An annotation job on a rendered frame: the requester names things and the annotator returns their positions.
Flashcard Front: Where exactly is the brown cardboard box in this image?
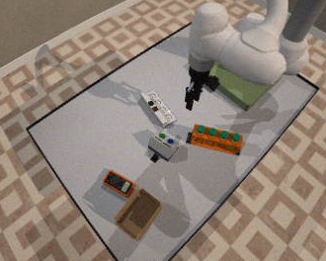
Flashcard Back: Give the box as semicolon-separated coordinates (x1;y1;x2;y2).
114;187;162;240

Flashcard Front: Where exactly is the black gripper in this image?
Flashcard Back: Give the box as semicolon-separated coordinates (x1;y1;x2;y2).
185;67;210;111

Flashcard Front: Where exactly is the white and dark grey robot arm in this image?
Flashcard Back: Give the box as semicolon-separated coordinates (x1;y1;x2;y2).
189;0;326;86

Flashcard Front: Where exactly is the orange digital multimeter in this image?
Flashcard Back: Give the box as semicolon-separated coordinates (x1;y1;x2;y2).
103;170;135;197

